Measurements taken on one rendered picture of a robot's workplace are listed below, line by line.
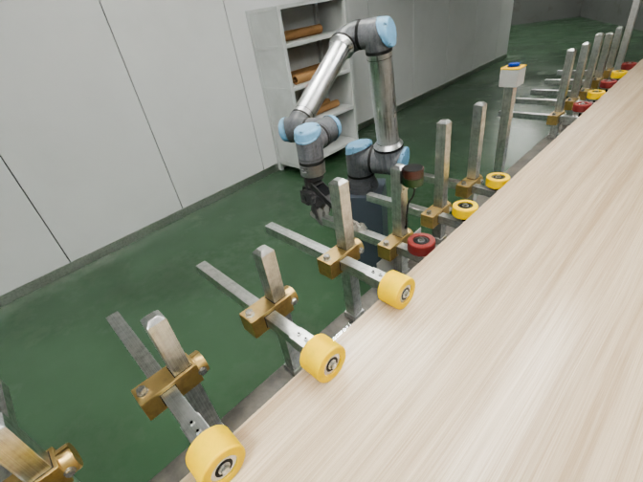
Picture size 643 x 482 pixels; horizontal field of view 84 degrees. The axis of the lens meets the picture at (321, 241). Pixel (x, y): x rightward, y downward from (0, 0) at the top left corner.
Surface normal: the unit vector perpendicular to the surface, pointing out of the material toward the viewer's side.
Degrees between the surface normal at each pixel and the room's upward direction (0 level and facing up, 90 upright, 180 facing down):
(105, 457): 0
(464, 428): 0
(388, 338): 0
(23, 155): 90
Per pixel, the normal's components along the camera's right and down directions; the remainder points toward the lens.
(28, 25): 0.71, 0.30
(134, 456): -0.14, -0.82
